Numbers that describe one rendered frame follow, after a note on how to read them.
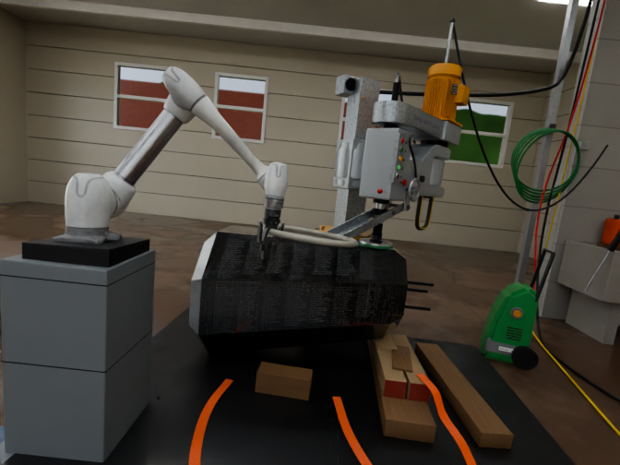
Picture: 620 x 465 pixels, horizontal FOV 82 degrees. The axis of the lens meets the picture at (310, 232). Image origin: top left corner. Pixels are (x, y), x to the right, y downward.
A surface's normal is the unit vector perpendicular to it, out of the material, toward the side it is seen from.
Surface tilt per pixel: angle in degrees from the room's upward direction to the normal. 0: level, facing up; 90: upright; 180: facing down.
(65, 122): 90
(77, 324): 90
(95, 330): 90
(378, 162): 90
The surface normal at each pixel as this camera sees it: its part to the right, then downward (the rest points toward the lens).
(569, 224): -0.02, 0.14
